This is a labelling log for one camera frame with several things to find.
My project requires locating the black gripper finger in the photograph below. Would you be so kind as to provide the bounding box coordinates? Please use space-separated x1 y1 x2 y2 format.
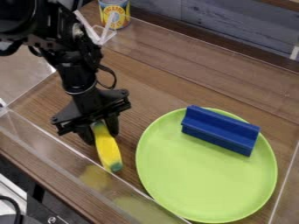
105 115 118 137
74 124 94 145

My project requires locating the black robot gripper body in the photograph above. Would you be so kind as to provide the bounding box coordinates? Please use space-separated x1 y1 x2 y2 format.
50 87 130 136

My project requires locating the yellow toy banana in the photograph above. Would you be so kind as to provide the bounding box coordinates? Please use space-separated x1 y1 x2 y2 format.
92 122 122 172

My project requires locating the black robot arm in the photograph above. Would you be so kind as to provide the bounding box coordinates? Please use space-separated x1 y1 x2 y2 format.
0 0 130 144

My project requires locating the green round plate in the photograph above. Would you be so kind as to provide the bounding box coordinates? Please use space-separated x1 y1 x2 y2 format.
134 108 277 223

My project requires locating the blue plastic block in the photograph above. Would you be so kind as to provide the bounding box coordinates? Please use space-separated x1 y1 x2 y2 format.
181 105 260 157

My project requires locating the yellow labelled tin can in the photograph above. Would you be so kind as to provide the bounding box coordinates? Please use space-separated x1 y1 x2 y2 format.
97 0 130 30

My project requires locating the clear acrylic enclosure wall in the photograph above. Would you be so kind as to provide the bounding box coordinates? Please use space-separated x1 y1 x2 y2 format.
0 9 299 224

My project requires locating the black cable bottom left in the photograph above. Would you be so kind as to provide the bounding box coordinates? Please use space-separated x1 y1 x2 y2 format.
0 195 24 224

